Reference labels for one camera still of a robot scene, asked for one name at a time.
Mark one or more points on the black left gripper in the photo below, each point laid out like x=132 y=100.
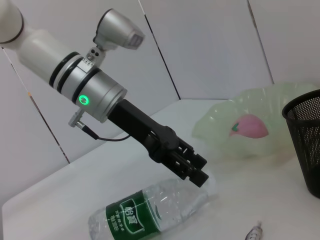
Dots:
x=140 y=125

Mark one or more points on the pink peach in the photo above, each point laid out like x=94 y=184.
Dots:
x=252 y=126

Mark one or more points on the green label water bottle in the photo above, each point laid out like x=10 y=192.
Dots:
x=132 y=215

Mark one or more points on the grey white ballpoint pen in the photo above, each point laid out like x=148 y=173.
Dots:
x=253 y=232

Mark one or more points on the translucent green fruit plate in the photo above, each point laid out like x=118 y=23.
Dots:
x=275 y=105

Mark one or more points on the black mesh pen holder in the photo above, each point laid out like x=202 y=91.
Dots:
x=307 y=140

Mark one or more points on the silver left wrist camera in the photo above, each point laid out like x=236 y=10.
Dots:
x=117 y=30

